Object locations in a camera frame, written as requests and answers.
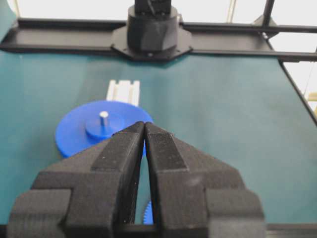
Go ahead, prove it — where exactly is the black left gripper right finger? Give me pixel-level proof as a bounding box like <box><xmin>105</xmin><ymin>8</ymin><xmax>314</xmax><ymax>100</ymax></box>
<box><xmin>144</xmin><ymin>122</ymin><xmax>266</xmax><ymax>238</ymax></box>

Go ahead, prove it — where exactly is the black frame rail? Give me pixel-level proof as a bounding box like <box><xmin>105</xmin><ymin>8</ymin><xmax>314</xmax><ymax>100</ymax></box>
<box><xmin>0</xmin><ymin>18</ymin><xmax>317</xmax><ymax>62</ymax></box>

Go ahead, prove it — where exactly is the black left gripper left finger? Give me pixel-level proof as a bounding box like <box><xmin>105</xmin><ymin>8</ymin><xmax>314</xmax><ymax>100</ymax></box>
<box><xmin>6</xmin><ymin>121</ymin><xmax>144</xmax><ymax>238</ymax></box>

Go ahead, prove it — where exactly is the large blue gear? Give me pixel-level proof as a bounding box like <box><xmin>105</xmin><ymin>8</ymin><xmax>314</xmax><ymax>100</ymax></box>
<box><xmin>55</xmin><ymin>100</ymin><xmax>153</xmax><ymax>158</ymax></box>

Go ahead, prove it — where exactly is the silver aluminium extrusion rail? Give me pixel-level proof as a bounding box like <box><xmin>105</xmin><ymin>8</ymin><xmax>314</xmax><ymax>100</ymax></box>
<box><xmin>106</xmin><ymin>80</ymin><xmax>140</xmax><ymax>107</ymax></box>

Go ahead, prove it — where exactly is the steel shaft in large gear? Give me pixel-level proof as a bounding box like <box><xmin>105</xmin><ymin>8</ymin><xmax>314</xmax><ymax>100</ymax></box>
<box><xmin>99</xmin><ymin>111</ymin><xmax>109</xmax><ymax>126</ymax></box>

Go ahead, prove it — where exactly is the small blue gear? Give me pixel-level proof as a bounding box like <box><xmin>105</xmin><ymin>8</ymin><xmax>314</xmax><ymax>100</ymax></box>
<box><xmin>142</xmin><ymin>201</ymin><xmax>154</xmax><ymax>225</ymax></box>

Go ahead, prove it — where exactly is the green table mat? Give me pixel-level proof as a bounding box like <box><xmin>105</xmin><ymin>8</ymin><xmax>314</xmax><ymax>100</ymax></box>
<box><xmin>0</xmin><ymin>52</ymin><xmax>317</xmax><ymax>224</ymax></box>

